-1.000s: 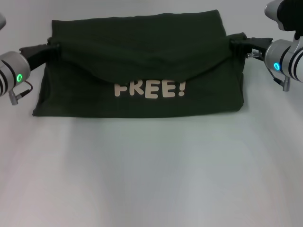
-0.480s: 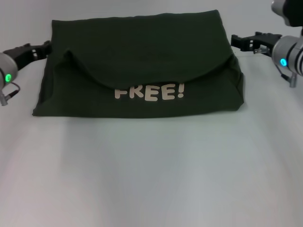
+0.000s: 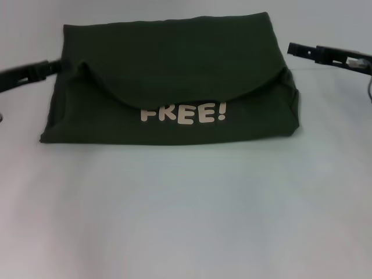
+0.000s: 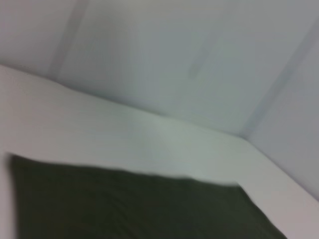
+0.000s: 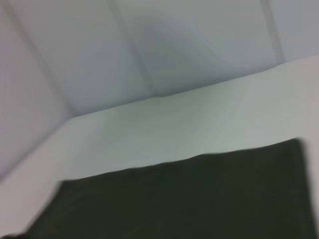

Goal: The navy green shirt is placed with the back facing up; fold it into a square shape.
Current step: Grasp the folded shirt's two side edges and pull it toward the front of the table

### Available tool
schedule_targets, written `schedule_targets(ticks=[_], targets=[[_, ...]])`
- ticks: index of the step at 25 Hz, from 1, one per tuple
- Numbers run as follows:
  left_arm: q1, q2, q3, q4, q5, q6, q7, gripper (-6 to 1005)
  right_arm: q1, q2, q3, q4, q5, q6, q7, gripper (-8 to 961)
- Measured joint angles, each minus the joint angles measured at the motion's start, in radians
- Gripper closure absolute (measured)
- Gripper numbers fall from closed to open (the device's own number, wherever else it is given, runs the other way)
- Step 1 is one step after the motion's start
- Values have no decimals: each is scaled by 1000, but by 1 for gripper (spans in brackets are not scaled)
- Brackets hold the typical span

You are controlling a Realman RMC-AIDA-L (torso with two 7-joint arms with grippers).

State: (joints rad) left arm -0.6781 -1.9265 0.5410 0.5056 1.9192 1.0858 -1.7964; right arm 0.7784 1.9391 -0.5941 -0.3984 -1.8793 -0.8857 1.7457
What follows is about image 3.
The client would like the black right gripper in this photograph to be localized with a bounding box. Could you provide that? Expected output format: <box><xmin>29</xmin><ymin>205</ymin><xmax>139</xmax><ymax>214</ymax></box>
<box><xmin>287</xmin><ymin>42</ymin><xmax>372</xmax><ymax>77</ymax></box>

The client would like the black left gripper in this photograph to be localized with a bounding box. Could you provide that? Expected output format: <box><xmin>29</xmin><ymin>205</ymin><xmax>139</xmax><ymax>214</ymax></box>
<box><xmin>0</xmin><ymin>59</ymin><xmax>63</xmax><ymax>94</ymax></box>

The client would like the dark green shirt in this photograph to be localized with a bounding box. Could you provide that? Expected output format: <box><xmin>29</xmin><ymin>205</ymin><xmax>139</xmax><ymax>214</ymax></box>
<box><xmin>39</xmin><ymin>11</ymin><xmax>302</xmax><ymax>145</ymax></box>

